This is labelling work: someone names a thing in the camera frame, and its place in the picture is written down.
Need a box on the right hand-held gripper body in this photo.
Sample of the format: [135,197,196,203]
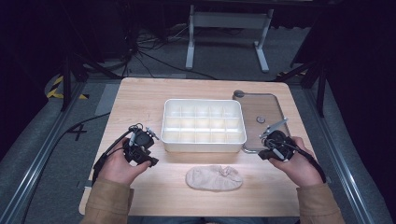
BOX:
[259,117,297,163]

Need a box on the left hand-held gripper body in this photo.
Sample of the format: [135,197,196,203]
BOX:
[122,123,161,163]

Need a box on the beige sock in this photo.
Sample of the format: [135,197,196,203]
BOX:
[185,164,244,192]

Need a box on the white divided storage box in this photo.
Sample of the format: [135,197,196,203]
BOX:
[161,98,248,154]

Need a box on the person's left hand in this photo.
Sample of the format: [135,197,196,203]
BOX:
[97,138,153,187]

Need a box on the person's right hand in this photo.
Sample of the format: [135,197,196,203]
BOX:
[269,136,325,189]

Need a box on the clear plastic box lid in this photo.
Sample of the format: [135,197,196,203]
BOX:
[233,90,292,154]

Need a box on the black metal stand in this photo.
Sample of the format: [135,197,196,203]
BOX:
[275,59,329,119]

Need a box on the black tripod stand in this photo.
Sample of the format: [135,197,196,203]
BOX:
[60,50,123,112]

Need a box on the yellow and black floor tape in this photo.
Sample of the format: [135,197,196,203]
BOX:
[46,75,90,101]

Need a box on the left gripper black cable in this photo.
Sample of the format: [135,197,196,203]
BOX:
[92,128,134,186]

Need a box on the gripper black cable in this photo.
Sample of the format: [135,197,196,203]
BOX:
[92,128,134,186]
[292,142,328,184]

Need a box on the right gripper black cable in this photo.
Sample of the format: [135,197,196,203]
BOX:
[292,142,328,184]

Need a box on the aluminium floor rail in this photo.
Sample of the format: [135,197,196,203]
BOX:
[303,88,375,224]
[0,81,88,224]

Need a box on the long black floor cable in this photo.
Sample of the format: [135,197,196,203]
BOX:
[20,111,112,224]

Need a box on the bundle of black floor cables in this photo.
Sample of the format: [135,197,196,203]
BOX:
[120,22,219,80]

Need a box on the grey metal table frame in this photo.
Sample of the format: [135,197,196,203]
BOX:
[185,4,275,74]

